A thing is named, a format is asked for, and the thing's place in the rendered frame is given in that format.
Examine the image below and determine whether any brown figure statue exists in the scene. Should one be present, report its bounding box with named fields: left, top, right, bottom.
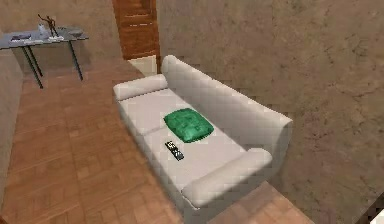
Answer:
left=37, top=13, right=65, bottom=42

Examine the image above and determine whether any grey table with black legs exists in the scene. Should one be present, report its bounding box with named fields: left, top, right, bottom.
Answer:
left=0, top=26, right=90, bottom=90

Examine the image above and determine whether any white sofa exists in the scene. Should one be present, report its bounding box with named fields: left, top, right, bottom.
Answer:
left=112, top=54, right=294, bottom=224

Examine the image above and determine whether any brown wooden door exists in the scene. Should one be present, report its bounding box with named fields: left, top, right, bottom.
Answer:
left=111, top=0, right=162, bottom=61

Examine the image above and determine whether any black remote control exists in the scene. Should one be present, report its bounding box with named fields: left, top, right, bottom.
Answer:
left=164, top=140, right=185, bottom=162

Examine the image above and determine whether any dark flat dish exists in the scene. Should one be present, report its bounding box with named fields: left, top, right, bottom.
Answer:
left=9, top=33, right=33, bottom=43

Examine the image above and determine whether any green cushion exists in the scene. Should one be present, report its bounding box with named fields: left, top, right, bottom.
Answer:
left=163, top=107, right=215, bottom=144

